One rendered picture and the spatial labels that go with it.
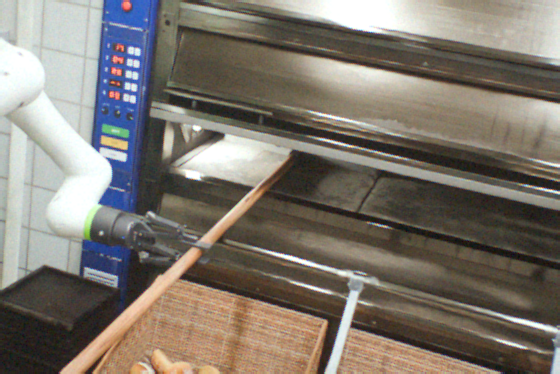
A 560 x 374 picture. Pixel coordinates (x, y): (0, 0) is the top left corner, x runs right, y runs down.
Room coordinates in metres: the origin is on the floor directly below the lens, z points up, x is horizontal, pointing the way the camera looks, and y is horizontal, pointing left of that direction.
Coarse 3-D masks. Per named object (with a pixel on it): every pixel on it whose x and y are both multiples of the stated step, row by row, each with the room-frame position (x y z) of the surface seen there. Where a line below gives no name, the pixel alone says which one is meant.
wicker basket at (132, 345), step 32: (192, 288) 2.36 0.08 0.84; (160, 320) 2.35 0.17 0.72; (192, 320) 2.33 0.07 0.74; (224, 320) 2.32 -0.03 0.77; (256, 320) 2.29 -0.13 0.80; (288, 320) 2.28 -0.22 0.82; (320, 320) 2.26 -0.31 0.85; (128, 352) 2.20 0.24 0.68; (192, 352) 2.30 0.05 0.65; (224, 352) 2.28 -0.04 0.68; (256, 352) 2.27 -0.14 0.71; (288, 352) 2.25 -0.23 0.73; (320, 352) 2.23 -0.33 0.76
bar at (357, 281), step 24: (144, 216) 2.07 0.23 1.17; (216, 240) 2.00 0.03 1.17; (288, 264) 1.94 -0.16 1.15; (312, 264) 1.93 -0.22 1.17; (360, 288) 1.88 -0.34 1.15; (384, 288) 1.87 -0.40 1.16; (408, 288) 1.87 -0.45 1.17; (456, 312) 1.83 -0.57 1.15; (480, 312) 1.81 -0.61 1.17; (504, 312) 1.81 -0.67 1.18; (552, 336) 1.76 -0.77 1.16; (336, 360) 1.76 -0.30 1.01
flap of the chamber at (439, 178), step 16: (160, 112) 2.30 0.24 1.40; (208, 112) 2.44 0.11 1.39; (208, 128) 2.25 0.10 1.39; (224, 128) 2.24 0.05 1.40; (240, 128) 2.23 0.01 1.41; (288, 144) 2.19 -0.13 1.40; (304, 144) 2.18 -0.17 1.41; (352, 144) 2.33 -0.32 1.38; (352, 160) 2.14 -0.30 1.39; (368, 160) 2.13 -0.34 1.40; (416, 176) 2.09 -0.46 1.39; (432, 176) 2.08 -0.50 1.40; (448, 176) 2.07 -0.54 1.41; (496, 192) 2.03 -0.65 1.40; (512, 192) 2.02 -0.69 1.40
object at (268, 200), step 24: (168, 168) 2.47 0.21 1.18; (216, 192) 2.39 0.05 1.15; (240, 192) 2.37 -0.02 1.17; (264, 192) 2.38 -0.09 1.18; (312, 216) 2.31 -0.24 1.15; (336, 216) 2.29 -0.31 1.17; (360, 216) 2.30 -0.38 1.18; (408, 240) 2.23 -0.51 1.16; (432, 240) 2.21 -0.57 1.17; (456, 240) 2.22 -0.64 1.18; (504, 264) 2.16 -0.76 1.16; (528, 264) 2.14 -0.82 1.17; (552, 264) 2.15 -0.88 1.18
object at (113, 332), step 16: (288, 160) 2.64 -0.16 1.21; (272, 176) 2.46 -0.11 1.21; (256, 192) 2.29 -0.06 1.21; (240, 208) 2.14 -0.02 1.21; (224, 224) 2.01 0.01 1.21; (208, 240) 1.89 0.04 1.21; (192, 256) 1.79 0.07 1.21; (176, 272) 1.69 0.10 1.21; (160, 288) 1.61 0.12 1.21; (144, 304) 1.53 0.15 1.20; (128, 320) 1.45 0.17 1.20; (112, 336) 1.39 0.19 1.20; (96, 352) 1.33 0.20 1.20; (64, 368) 1.26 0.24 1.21; (80, 368) 1.27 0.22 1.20
